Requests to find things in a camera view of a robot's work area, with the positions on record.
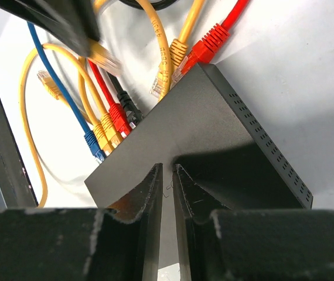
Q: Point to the black TP-Link network switch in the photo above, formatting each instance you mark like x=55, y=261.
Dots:
x=205, y=128

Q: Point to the red ethernet cable loose plug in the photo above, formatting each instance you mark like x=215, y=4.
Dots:
x=208, y=46

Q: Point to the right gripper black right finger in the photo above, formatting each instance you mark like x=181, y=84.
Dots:
x=218, y=243

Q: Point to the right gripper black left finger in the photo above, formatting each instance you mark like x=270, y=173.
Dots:
x=120, y=242

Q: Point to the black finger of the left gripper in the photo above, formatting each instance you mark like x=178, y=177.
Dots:
x=80, y=45
x=64, y=18

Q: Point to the yellow ethernet cable printed text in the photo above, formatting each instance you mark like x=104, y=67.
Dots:
x=164, y=75

